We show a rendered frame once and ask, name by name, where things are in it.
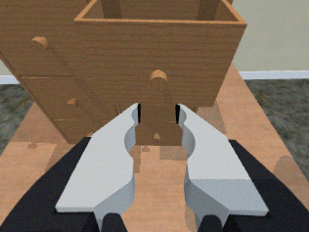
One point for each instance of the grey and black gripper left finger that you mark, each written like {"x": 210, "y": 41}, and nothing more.
{"x": 92, "y": 179}

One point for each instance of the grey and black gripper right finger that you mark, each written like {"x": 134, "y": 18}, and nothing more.
{"x": 224, "y": 179}

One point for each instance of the brown wooden drawer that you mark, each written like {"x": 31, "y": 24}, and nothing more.
{"x": 154, "y": 111}
{"x": 76, "y": 129}
{"x": 158, "y": 132}
{"x": 148, "y": 60}
{"x": 55, "y": 46}
{"x": 68, "y": 95}

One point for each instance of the brown wooden chest of drawers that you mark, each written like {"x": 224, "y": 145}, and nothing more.
{"x": 18, "y": 75}

